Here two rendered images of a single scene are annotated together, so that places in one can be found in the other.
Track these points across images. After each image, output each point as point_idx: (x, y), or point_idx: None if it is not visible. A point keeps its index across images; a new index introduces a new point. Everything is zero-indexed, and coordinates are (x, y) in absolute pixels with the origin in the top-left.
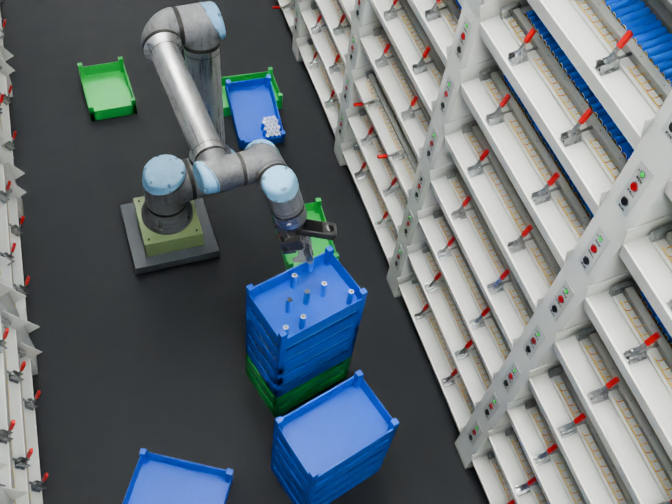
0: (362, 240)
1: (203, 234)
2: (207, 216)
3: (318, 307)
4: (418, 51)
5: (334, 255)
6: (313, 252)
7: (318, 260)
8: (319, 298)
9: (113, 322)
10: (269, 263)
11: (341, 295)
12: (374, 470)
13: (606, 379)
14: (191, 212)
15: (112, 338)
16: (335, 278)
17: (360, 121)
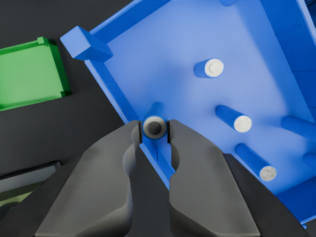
0: (13, 7)
1: (36, 179)
2: (13, 177)
3: (237, 81)
4: None
5: (42, 42)
6: (132, 122)
7: (107, 79)
8: (211, 78)
9: (132, 234)
10: (59, 113)
11: (205, 18)
12: None
13: None
14: (11, 207)
15: (147, 233)
16: (151, 33)
17: None
